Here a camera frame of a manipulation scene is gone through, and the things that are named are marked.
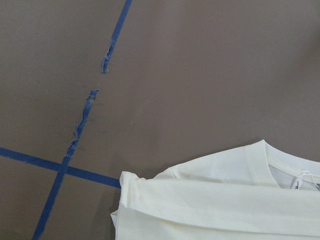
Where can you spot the cream long-sleeve cat shirt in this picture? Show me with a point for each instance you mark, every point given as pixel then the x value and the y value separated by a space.
pixel 252 192

